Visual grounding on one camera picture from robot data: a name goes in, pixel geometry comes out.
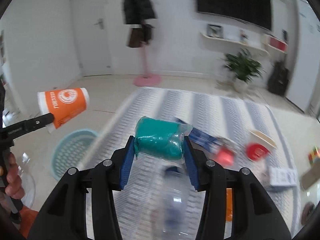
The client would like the orange paper cup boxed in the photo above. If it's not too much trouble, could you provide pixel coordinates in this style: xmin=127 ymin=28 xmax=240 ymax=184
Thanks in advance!
xmin=37 ymin=88 xmax=89 ymax=133

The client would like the red white paper container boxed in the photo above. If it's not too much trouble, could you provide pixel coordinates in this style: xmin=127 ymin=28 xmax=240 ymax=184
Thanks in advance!
xmin=246 ymin=130 xmax=277 ymax=161

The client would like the blue white milk carton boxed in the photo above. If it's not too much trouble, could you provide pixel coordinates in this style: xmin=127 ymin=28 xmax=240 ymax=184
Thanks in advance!
xmin=188 ymin=127 xmax=225 ymax=154

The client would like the teal plastic package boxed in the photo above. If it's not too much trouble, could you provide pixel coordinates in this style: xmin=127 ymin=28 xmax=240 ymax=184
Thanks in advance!
xmin=134 ymin=116 xmax=193 ymax=161

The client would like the person's left hand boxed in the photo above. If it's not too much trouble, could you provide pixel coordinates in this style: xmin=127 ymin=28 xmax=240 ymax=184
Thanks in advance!
xmin=1 ymin=153 xmax=25 ymax=210

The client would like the white milk box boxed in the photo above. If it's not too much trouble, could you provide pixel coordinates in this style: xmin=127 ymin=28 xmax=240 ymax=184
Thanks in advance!
xmin=268 ymin=167 xmax=298 ymax=187

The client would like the light blue laundry basket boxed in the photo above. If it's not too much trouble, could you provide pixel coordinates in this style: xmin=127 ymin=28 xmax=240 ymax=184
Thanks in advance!
xmin=51 ymin=129 xmax=98 ymax=181

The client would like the red crumpled package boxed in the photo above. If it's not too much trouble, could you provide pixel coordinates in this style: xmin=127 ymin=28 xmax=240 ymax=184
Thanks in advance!
xmin=215 ymin=146 xmax=235 ymax=167

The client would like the clear plastic bottle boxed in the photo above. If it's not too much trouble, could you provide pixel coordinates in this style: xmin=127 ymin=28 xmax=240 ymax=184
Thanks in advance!
xmin=152 ymin=166 xmax=191 ymax=239

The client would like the white refrigerator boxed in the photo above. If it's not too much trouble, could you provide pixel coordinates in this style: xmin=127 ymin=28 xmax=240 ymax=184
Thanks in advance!
xmin=286 ymin=0 xmax=319 ymax=112

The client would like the black guitar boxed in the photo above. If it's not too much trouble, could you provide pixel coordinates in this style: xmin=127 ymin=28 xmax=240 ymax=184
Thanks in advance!
xmin=267 ymin=61 xmax=289 ymax=96

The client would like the pink coat rack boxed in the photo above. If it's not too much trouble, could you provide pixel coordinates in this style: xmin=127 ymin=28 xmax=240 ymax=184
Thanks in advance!
xmin=133 ymin=46 xmax=161 ymax=87

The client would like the white door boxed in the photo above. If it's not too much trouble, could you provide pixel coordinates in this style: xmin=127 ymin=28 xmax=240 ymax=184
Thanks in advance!
xmin=71 ymin=0 xmax=113 ymax=76

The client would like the green potted plant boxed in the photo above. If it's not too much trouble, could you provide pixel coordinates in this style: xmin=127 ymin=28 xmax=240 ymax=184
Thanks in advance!
xmin=223 ymin=49 xmax=264 ymax=94

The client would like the brown handbag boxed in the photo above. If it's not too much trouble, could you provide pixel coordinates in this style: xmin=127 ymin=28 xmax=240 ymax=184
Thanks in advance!
xmin=127 ymin=24 xmax=154 ymax=48

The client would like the black coat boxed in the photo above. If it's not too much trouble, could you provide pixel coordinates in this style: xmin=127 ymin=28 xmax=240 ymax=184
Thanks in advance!
xmin=123 ymin=0 xmax=157 ymax=25

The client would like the framed butterfly picture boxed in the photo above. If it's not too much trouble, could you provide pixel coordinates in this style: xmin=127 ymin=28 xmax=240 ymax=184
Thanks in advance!
xmin=207 ymin=24 xmax=223 ymax=38

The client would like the red white wall cabinet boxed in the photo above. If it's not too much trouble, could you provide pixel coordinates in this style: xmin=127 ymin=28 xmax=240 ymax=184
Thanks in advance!
xmin=264 ymin=34 xmax=287 ymax=54

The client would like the white wall shelf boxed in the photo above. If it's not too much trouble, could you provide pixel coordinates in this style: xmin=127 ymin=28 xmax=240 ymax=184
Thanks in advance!
xmin=200 ymin=32 xmax=270 ymax=56

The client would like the black wall television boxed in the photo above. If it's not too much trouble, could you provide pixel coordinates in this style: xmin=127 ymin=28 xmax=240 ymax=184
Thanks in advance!
xmin=197 ymin=0 xmax=272 ymax=30

